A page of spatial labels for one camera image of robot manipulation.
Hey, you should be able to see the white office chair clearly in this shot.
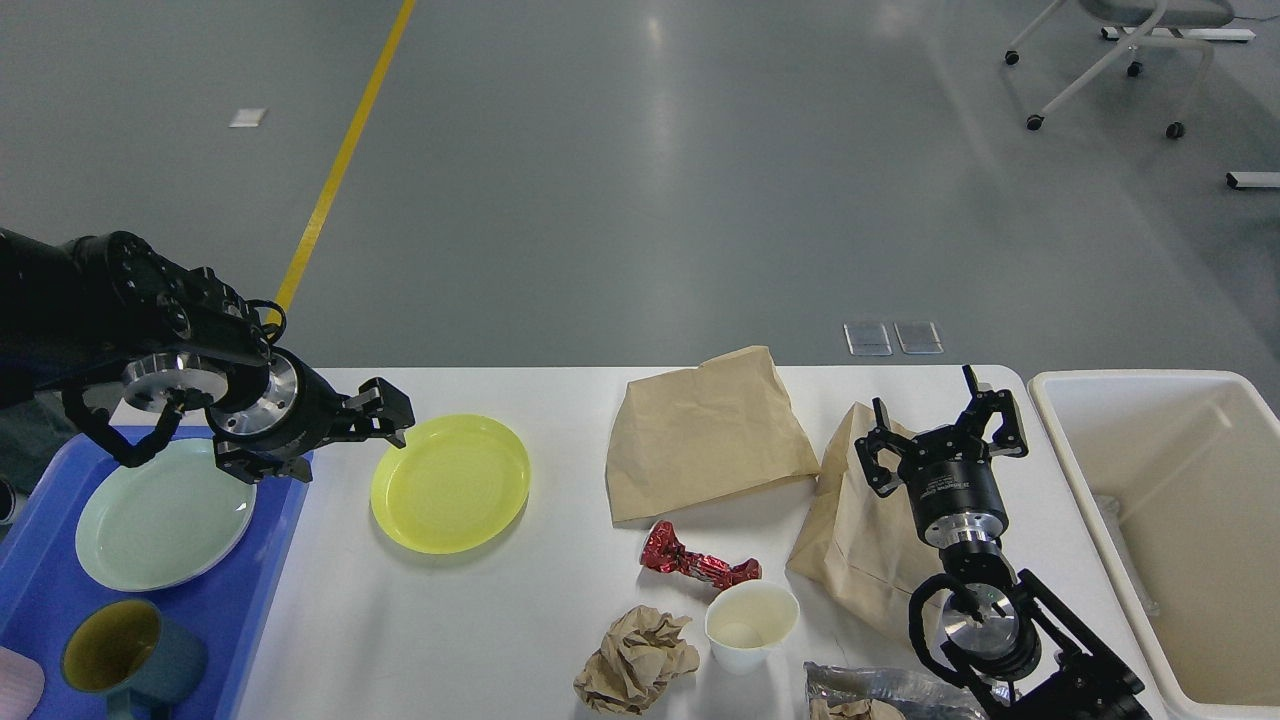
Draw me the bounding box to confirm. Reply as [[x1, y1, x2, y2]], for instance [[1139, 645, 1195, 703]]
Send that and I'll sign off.
[[1025, 1, 1236, 141]]

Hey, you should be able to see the white floor rail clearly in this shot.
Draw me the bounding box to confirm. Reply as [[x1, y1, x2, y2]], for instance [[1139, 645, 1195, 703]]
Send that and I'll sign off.
[[1225, 170, 1280, 191]]

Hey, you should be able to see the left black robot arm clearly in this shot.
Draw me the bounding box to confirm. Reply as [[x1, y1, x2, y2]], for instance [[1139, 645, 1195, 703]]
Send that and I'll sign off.
[[1, 229, 415, 484]]

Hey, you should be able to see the clear plastic bag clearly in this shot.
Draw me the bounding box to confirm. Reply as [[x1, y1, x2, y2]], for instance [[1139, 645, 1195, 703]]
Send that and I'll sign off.
[[804, 661, 986, 719]]

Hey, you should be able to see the clear floor plate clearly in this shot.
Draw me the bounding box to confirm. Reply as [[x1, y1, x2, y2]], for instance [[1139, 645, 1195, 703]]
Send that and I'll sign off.
[[893, 322, 945, 355], [844, 322, 893, 357]]

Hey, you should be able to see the crumpled brown paper ball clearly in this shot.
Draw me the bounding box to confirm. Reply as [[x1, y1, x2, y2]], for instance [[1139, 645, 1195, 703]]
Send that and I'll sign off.
[[573, 605, 701, 716]]

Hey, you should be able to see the large flat paper bag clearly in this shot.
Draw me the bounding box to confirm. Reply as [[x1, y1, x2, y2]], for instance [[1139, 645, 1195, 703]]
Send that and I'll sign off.
[[605, 345, 820, 523]]

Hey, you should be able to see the yellow plastic plate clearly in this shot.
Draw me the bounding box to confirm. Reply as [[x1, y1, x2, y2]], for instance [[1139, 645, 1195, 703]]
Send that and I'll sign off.
[[370, 414, 532, 555]]

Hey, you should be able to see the paper bag under gripper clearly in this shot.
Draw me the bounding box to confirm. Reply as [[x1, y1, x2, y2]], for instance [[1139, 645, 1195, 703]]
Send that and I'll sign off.
[[787, 404, 942, 646]]

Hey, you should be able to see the red foil wrapper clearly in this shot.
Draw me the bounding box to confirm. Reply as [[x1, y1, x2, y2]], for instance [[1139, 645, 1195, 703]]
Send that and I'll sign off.
[[639, 520, 763, 591]]

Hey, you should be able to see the white paper cup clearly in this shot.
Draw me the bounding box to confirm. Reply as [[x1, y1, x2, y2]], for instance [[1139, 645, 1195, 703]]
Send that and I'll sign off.
[[704, 579, 800, 676]]

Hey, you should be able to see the pink mug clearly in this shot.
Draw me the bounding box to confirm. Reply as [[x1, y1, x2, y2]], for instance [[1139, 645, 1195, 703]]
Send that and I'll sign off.
[[1, 647, 45, 719]]

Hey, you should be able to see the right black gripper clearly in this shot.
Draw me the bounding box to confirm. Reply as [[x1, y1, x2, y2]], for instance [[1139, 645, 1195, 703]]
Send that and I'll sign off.
[[854, 365, 1029, 550]]

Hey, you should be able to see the left clear floor plate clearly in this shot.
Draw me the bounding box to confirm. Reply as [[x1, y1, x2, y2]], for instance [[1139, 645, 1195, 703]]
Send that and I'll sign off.
[[844, 322, 893, 357]]

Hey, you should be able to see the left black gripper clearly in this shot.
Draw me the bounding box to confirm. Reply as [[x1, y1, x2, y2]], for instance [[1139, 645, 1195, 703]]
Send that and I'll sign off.
[[210, 348, 416, 486]]

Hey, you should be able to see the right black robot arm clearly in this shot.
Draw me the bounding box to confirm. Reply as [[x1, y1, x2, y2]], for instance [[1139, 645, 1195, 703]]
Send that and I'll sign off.
[[852, 366, 1149, 719]]

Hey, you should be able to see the dark teal mug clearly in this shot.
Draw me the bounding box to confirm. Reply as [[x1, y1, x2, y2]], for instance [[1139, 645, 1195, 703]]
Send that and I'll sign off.
[[59, 600, 209, 719]]

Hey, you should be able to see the beige plastic bin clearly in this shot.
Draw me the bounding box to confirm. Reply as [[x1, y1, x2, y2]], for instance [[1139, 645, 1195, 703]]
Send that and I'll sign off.
[[1029, 370, 1279, 719]]

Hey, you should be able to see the pale green plate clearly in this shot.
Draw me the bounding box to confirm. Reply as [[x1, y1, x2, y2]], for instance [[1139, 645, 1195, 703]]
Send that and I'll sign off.
[[74, 438, 257, 592]]

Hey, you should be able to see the right clear floor plate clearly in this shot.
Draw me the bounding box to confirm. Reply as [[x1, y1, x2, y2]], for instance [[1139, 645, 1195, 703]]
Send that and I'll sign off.
[[893, 322, 945, 355]]

